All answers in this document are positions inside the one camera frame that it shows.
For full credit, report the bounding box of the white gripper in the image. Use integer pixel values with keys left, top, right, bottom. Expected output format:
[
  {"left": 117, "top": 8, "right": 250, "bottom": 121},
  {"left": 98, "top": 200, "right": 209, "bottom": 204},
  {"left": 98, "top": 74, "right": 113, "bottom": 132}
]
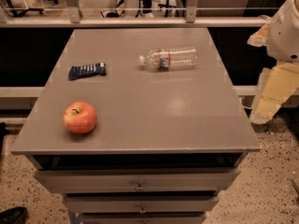
[{"left": 247, "top": 0, "right": 299, "bottom": 124}]

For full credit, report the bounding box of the clear plastic water bottle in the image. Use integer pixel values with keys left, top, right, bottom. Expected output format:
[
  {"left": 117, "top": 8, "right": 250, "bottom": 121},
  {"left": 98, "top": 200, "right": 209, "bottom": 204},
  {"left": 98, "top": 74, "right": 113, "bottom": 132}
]
[{"left": 139, "top": 47, "right": 197, "bottom": 70}]

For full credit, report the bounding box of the grey drawer cabinet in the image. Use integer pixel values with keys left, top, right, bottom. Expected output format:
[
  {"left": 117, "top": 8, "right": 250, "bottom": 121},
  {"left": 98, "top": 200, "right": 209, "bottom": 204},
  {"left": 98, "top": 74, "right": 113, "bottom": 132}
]
[{"left": 10, "top": 27, "right": 262, "bottom": 224}]

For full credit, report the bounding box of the blue striped snack packet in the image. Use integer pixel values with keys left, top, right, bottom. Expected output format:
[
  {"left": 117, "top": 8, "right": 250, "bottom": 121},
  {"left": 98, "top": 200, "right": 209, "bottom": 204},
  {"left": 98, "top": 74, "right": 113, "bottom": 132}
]
[{"left": 68, "top": 63, "right": 107, "bottom": 80}]

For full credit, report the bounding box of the red apple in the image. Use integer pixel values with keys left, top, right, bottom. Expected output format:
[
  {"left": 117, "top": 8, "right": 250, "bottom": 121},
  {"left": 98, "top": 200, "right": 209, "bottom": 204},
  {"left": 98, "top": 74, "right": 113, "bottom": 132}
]
[{"left": 63, "top": 102, "right": 97, "bottom": 134}]

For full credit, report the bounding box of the metal railing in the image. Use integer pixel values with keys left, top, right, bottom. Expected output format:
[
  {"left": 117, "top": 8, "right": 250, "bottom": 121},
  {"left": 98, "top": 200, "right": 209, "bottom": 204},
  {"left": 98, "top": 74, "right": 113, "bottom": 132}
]
[{"left": 0, "top": 0, "right": 270, "bottom": 28}]

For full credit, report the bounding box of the bottom grey drawer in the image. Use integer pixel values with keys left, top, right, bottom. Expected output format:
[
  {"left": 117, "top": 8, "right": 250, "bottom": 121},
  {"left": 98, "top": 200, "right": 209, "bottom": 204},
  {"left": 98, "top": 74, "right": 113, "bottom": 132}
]
[{"left": 80, "top": 214, "right": 206, "bottom": 224}]

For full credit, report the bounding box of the grey drawer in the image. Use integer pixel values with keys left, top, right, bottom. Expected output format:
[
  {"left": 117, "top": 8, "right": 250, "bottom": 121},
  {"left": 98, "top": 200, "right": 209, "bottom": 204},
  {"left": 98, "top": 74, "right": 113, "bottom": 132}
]
[
  {"left": 64, "top": 195, "right": 219, "bottom": 214},
  {"left": 80, "top": 214, "right": 206, "bottom": 224},
  {"left": 35, "top": 168, "right": 240, "bottom": 194}
]

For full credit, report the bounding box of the middle grey drawer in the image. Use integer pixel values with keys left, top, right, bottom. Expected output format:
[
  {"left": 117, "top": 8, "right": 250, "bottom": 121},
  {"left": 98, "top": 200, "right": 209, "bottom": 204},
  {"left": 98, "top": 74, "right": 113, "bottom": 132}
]
[{"left": 64, "top": 195, "right": 219, "bottom": 214}]

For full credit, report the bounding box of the top grey drawer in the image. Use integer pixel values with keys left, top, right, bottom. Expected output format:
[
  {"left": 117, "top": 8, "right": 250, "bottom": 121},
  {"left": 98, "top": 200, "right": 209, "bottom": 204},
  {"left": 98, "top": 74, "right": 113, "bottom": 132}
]
[{"left": 35, "top": 168, "right": 240, "bottom": 194}]

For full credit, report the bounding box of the black shoe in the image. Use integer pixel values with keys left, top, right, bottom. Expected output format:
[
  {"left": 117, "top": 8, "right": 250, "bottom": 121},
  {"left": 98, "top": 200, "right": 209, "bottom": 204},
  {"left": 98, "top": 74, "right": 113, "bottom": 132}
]
[{"left": 0, "top": 206, "right": 27, "bottom": 224}]

